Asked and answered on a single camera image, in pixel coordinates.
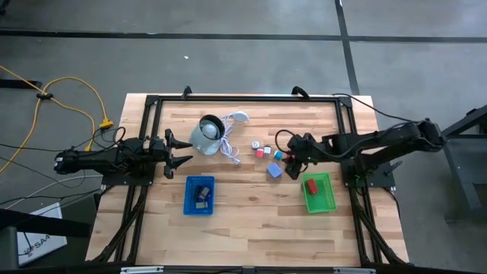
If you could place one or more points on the purple white charger cube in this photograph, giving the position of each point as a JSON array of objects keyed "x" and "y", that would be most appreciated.
[{"x": 255, "y": 145}]

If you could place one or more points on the black box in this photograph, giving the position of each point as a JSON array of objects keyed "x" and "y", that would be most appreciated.
[{"x": 199, "y": 193}]

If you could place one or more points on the black metal stand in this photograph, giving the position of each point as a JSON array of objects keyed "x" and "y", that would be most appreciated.
[{"x": 468, "y": 171}]

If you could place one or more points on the white lamp bulb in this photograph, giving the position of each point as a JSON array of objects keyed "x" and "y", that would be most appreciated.
[{"x": 209, "y": 130}]

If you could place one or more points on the black floor tape strip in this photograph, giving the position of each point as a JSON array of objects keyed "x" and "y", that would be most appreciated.
[
  {"x": 344, "y": 38},
  {"x": 152, "y": 36}
]

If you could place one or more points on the black frame clamp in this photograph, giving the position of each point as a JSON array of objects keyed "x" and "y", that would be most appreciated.
[{"x": 187, "y": 92}]

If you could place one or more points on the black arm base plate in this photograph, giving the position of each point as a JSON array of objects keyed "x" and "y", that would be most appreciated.
[
  {"x": 129, "y": 179},
  {"x": 376, "y": 179}
]

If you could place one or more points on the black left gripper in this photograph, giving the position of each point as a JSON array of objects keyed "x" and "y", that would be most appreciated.
[{"x": 160, "y": 160}]

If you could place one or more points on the teal charger cube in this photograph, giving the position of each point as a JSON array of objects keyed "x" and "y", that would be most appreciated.
[{"x": 279, "y": 155}]

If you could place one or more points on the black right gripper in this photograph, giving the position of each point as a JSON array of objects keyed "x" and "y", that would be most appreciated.
[{"x": 304, "y": 152}]

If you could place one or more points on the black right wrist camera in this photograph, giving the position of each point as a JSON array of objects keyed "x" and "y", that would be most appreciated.
[{"x": 309, "y": 139}]

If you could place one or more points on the blue plastic basket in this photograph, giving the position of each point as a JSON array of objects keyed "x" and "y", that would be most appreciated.
[{"x": 190, "y": 209}]

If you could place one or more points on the black aluminium table frame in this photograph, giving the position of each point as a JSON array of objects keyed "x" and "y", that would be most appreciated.
[{"x": 247, "y": 98}]

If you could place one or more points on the silver metal bracket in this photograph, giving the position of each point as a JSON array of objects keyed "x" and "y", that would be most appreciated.
[
  {"x": 141, "y": 270},
  {"x": 354, "y": 271}
]

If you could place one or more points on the white labelled box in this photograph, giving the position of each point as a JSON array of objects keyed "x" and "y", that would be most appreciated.
[{"x": 42, "y": 236}]

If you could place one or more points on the grey-blue power adapter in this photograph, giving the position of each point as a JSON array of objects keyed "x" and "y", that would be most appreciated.
[{"x": 274, "y": 171}]

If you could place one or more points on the green plastic basket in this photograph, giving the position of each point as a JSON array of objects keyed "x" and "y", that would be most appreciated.
[{"x": 323, "y": 198}]

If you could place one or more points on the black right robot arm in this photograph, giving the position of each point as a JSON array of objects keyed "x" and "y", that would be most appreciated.
[{"x": 380, "y": 137}]

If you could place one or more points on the black beam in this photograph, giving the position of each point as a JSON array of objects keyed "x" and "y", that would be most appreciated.
[{"x": 45, "y": 224}]

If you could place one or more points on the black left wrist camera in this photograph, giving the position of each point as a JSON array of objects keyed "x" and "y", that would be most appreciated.
[{"x": 157, "y": 143}]

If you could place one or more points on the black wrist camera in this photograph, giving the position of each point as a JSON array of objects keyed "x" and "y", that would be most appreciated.
[
  {"x": 157, "y": 143},
  {"x": 309, "y": 139}
]

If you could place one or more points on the pink charger cube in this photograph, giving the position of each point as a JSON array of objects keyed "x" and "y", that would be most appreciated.
[{"x": 260, "y": 153}]

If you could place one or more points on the black floor bar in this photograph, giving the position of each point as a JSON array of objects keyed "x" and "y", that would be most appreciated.
[{"x": 19, "y": 83}]

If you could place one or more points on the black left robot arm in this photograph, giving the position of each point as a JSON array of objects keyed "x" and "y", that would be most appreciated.
[{"x": 95, "y": 160}]

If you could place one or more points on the white desk lamp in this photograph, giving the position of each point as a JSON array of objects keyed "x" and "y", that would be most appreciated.
[{"x": 201, "y": 144}]

